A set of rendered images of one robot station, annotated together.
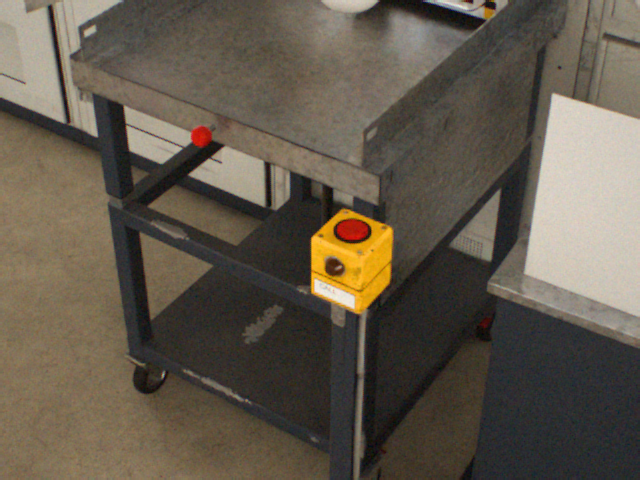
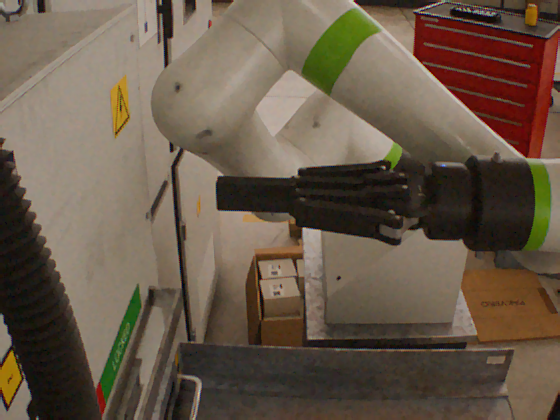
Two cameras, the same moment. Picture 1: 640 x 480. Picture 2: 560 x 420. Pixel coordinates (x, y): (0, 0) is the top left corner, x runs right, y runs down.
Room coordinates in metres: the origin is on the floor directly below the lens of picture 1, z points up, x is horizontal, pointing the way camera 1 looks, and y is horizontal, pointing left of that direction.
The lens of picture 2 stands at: (1.96, 0.33, 1.51)
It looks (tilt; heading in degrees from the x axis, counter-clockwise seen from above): 29 degrees down; 241
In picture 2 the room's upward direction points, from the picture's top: straight up
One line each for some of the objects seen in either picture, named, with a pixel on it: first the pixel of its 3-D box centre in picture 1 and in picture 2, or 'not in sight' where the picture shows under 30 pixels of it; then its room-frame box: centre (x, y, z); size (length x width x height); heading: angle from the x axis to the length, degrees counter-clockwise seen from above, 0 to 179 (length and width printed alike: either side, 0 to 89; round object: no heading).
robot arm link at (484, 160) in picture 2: not in sight; (490, 206); (1.53, -0.01, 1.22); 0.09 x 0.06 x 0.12; 57
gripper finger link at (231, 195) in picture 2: not in sight; (253, 196); (1.72, -0.13, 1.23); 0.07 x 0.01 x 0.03; 147
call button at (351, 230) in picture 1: (352, 232); not in sight; (1.13, -0.04, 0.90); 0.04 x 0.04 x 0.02
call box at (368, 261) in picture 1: (351, 260); not in sight; (1.13, -0.04, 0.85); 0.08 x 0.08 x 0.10; 57
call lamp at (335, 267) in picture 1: (332, 268); not in sight; (1.09, -0.01, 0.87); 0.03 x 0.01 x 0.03; 57
